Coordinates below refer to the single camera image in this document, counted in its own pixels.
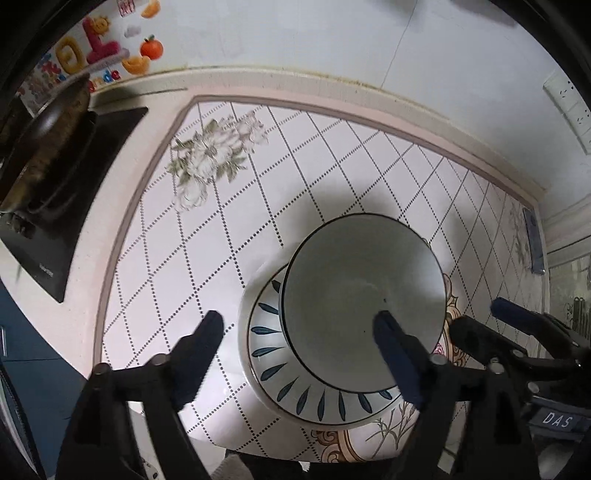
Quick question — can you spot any black induction cooktop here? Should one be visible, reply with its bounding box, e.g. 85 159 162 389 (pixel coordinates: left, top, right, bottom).
1 107 148 303

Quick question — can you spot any white wall socket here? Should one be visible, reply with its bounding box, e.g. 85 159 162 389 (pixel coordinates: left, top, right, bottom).
577 122 591 155
543 72 579 112
564 99 591 137

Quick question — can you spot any white wall socket left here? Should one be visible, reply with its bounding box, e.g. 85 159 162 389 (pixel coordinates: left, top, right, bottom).
543 72 579 112

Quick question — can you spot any white wall socket middle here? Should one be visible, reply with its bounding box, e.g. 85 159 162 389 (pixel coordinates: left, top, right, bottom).
564 99 591 137

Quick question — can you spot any colourful wall sticker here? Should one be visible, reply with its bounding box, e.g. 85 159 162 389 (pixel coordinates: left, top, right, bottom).
17 1 164 106

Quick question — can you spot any blue smartphone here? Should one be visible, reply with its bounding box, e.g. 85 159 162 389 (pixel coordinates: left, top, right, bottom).
523 208 546 276

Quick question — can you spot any frosted glass sliding door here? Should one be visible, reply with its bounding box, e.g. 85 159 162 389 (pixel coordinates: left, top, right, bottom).
544 193 591 324

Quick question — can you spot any black wok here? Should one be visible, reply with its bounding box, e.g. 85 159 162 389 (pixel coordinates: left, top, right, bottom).
1 74 90 214

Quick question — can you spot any floral diamond pattern table mat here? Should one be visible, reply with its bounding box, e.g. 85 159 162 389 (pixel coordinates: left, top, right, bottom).
100 102 545 462

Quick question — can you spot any blue lower cabinet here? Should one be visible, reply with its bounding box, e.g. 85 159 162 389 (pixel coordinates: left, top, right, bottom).
1 288 85 476

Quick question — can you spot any white wall socket right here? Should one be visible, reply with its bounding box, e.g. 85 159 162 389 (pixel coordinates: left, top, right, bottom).
577 122 591 155

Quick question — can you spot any white bowl blue rim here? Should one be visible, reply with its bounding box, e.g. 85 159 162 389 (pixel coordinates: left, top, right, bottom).
280 213 447 393

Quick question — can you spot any white plate blue leaf rim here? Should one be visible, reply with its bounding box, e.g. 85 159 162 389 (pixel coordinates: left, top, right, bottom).
246 264 410 426

